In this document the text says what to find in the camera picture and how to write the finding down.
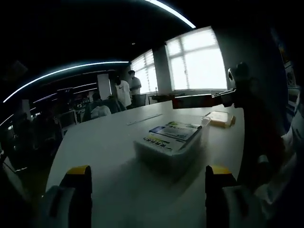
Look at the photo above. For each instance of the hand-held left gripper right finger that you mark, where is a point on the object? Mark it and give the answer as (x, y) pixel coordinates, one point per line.
(217, 190)

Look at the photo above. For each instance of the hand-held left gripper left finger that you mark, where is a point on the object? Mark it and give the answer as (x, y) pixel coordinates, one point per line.
(78, 190)

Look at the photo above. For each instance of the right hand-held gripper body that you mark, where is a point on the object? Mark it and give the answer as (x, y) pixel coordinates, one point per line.
(238, 72)

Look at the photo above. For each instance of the clear plastic storage container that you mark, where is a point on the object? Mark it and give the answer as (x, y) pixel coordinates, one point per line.
(166, 156)

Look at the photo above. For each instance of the blue white medicine box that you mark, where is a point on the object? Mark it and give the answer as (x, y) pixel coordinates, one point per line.
(173, 133)

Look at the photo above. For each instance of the white yellow-striped medicine box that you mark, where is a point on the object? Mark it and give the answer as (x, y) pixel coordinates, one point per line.
(159, 145)

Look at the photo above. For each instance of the yellow wooden tray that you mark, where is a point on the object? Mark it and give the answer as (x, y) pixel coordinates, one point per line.
(219, 118)

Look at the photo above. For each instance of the large window with blinds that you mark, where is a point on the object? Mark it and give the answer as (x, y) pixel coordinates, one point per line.
(202, 61)

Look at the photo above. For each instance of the dark low cabinet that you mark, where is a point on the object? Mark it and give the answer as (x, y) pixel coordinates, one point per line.
(161, 98)

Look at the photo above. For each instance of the white office chair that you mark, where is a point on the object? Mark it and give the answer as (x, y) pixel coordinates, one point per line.
(67, 118)

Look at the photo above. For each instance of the ceiling light strip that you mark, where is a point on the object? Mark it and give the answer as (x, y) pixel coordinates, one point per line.
(180, 15)
(83, 64)

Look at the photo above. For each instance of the small window with blinds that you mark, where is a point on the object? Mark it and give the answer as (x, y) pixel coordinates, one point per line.
(145, 73)

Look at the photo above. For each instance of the white power strip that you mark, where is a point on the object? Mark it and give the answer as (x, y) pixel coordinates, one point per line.
(145, 119)

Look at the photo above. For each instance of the grey jacket on chair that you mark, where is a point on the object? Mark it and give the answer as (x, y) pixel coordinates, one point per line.
(116, 107)

